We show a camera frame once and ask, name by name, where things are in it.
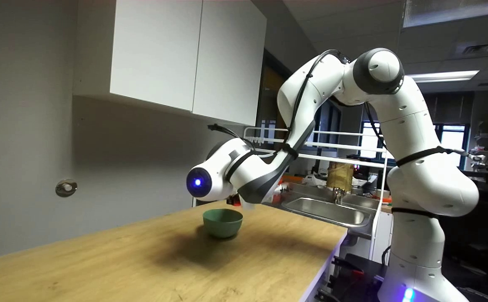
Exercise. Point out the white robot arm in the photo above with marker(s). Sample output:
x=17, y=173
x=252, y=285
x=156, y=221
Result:
x=413, y=139

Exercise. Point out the green bowl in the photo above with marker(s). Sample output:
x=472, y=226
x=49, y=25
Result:
x=222, y=223

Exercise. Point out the tan cylindrical object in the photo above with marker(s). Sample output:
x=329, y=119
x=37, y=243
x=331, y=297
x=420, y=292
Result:
x=339, y=176

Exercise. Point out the stainless steel sink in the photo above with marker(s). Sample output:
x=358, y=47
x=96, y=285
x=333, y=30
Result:
x=328, y=211

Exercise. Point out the rectangular ceiling light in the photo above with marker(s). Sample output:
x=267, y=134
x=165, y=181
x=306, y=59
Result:
x=443, y=75

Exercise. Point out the white wall cabinet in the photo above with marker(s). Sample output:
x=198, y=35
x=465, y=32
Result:
x=187, y=50

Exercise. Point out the round grey wall fixture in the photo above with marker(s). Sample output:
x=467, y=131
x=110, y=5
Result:
x=66, y=188

